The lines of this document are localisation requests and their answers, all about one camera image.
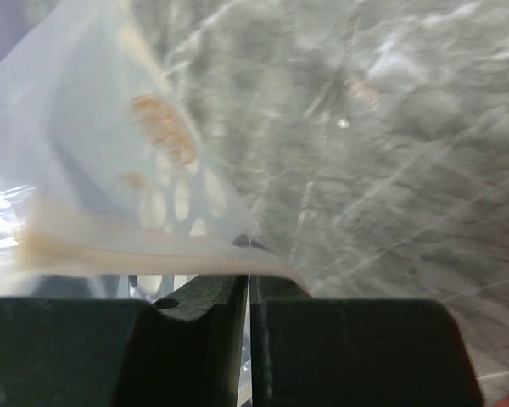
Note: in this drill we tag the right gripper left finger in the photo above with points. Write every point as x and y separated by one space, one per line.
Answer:
182 350

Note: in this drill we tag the clear zip top bag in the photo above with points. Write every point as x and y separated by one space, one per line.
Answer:
366 141

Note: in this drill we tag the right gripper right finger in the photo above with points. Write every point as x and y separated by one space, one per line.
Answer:
355 352

